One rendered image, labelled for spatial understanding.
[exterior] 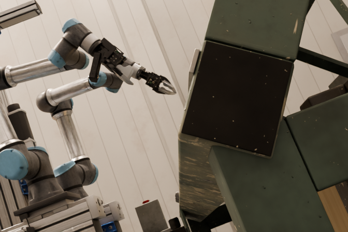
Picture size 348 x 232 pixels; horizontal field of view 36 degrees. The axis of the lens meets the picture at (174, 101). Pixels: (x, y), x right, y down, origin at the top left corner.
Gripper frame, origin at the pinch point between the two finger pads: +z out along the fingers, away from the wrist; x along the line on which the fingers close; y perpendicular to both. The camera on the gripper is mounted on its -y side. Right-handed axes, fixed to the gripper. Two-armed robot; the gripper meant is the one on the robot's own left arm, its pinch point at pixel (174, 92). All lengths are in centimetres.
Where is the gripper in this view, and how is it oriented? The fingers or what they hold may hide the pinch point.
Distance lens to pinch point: 272.8
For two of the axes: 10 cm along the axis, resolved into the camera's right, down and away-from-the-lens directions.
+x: 4.9, -8.7, -0.1
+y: -1.5, -0.7, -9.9
